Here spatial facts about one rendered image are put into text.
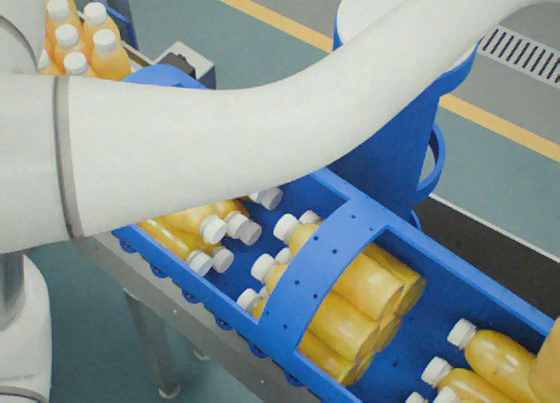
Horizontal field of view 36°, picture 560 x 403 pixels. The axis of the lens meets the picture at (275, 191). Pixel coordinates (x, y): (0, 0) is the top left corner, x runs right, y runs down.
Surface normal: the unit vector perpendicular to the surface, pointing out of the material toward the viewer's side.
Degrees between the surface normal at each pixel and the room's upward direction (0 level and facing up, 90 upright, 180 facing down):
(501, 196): 0
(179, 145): 36
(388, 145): 90
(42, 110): 10
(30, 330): 64
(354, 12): 0
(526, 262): 0
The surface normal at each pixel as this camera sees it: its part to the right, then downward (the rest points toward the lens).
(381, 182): -0.18, 0.83
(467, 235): 0.00, -0.54
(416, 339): -0.30, -0.19
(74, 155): 0.22, 0.06
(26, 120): 0.19, -0.39
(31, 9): 0.98, -0.08
